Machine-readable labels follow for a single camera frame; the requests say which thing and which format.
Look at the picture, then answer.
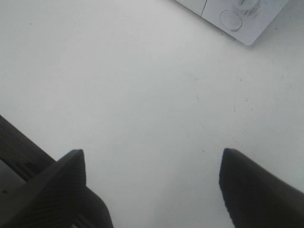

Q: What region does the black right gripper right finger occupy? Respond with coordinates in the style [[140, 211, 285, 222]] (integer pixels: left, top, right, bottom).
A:
[[219, 148, 304, 228]]

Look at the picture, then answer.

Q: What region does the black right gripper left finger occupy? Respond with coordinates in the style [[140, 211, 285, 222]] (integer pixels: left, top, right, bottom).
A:
[[0, 150, 113, 228]]

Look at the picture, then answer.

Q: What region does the round white door button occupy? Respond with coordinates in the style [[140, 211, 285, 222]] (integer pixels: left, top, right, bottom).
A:
[[220, 10, 243, 31]]

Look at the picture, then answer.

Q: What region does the white timer knob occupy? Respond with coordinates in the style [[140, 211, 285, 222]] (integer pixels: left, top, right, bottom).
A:
[[232, 0, 263, 16]]

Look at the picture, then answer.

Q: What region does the white microwave oven body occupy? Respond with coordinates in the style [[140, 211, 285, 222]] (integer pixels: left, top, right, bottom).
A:
[[175, 0, 289, 46]]

